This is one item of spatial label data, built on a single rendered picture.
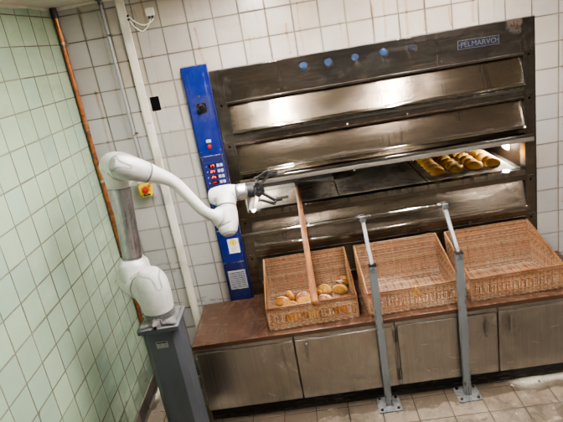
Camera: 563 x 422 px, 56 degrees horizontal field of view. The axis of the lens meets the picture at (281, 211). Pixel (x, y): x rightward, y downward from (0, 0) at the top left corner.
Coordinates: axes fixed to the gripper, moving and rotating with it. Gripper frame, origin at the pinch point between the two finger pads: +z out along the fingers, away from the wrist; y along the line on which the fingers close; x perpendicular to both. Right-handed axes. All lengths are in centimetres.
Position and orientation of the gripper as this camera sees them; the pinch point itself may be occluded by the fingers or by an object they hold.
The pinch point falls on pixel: (284, 184)
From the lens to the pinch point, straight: 282.0
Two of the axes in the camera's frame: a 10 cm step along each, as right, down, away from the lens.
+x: 0.1, 3.2, -9.5
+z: 9.9, -1.6, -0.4
